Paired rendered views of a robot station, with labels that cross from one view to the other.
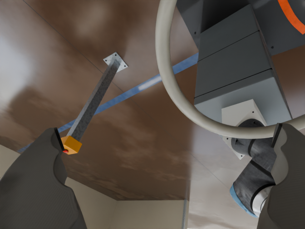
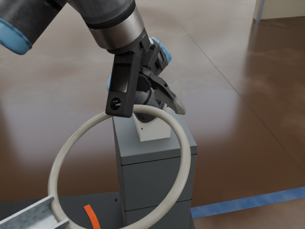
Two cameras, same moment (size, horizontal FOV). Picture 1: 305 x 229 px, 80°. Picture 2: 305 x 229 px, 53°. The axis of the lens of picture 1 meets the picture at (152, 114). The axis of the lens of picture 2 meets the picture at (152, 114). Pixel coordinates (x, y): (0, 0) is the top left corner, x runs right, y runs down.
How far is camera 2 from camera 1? 0.57 m
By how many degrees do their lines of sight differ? 30
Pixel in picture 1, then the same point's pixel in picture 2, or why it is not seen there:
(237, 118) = (156, 124)
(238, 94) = (151, 147)
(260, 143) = (140, 99)
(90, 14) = not seen: outside the picture
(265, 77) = (126, 158)
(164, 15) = (174, 189)
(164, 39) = (179, 176)
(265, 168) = not seen: hidden behind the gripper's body
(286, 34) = (102, 208)
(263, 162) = not seen: hidden behind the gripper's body
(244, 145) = (153, 98)
